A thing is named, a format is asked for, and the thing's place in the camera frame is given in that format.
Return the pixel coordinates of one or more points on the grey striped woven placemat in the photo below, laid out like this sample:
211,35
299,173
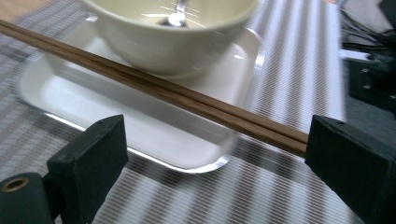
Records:
295,77

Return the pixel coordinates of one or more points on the black stand with black base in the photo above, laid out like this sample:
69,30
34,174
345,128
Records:
373,84

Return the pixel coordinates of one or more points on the white power strip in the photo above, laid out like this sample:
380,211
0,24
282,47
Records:
355,55

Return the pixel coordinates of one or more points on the brown wooden chopstick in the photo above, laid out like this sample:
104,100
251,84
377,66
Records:
155,82
149,88

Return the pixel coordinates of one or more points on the cream ceramic bowl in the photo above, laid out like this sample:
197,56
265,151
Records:
168,46

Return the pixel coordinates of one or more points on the white rectangular plate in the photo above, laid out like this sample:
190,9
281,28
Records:
93,102

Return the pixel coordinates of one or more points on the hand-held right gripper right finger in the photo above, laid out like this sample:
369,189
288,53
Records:
355,168

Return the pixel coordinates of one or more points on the metal spoon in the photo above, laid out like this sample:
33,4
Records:
177,17

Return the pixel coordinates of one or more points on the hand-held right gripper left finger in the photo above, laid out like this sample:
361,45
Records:
87,168

